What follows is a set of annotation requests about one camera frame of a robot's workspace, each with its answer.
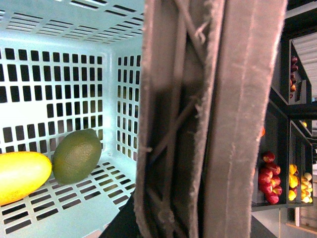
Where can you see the brown basket handle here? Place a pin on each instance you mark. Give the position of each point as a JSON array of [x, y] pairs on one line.
[[207, 67]]

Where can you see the yellow mango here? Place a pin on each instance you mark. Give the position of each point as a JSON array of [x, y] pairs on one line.
[[21, 173]]

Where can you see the dark wooden display stand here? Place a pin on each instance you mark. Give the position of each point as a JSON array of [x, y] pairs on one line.
[[286, 150]]

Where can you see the light blue plastic basket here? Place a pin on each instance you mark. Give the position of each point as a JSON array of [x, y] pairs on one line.
[[68, 65]]

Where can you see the green avocado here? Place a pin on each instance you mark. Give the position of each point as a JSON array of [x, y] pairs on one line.
[[76, 156]]

